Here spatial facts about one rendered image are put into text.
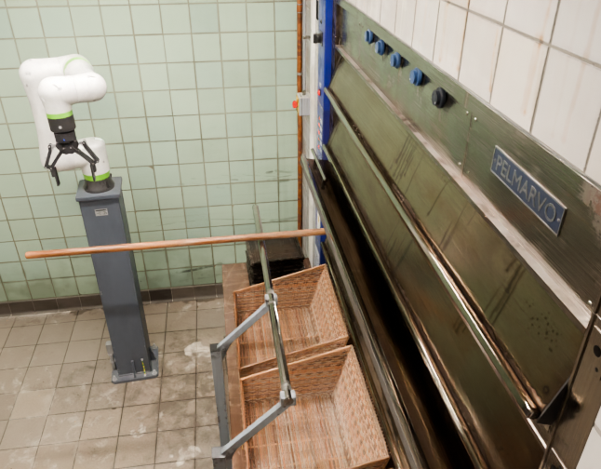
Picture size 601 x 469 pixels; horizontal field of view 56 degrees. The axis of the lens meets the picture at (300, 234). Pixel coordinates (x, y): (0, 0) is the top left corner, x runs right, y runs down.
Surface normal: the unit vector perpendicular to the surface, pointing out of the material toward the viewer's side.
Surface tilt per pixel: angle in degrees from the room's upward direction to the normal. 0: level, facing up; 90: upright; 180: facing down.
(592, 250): 90
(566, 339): 70
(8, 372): 0
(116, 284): 90
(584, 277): 90
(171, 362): 0
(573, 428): 90
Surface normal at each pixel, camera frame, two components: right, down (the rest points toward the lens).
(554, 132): -0.99, 0.07
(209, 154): 0.14, 0.51
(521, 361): -0.93, -0.22
